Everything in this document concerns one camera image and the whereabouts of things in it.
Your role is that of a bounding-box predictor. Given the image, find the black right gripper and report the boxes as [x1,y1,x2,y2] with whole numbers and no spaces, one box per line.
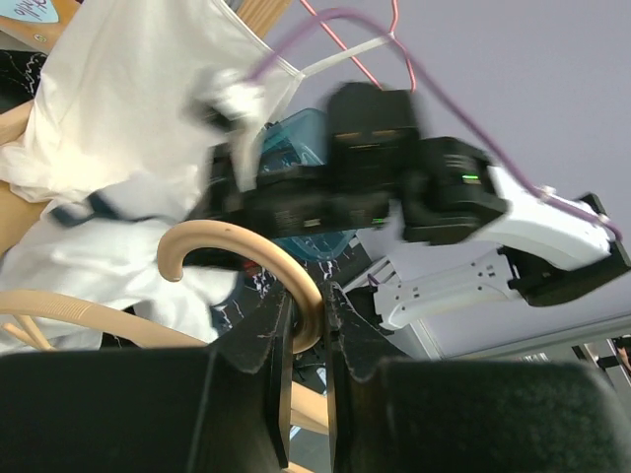
[196,83,508,244]

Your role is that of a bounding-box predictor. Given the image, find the beige wooden hanger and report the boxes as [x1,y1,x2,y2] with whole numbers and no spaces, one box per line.
[0,220,330,435]

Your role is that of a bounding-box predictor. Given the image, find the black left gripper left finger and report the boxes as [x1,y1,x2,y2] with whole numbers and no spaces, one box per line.
[1,290,294,472]

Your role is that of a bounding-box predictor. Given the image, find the white camisole top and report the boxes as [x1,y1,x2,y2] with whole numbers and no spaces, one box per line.
[0,0,395,203]

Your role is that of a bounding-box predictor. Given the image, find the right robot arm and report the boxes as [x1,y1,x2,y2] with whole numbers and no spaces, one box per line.
[190,82,630,331]

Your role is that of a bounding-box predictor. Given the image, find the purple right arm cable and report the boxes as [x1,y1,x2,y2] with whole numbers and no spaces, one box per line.
[245,8,623,242]

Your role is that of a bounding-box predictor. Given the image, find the white navy-trimmed tank top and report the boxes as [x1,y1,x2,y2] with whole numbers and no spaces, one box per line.
[1,183,243,342]

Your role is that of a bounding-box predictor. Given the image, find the wooden clothes rack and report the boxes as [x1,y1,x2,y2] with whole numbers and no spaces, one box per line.
[1,0,290,251]

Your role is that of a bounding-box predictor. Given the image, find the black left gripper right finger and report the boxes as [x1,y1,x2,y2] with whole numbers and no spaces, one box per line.
[323,284,630,472]

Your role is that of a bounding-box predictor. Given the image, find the stack of books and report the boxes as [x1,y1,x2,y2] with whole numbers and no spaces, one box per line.
[1,0,81,53]

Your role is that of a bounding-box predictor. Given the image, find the teal plastic bin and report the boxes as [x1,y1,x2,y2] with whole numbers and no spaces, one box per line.
[259,108,355,262]

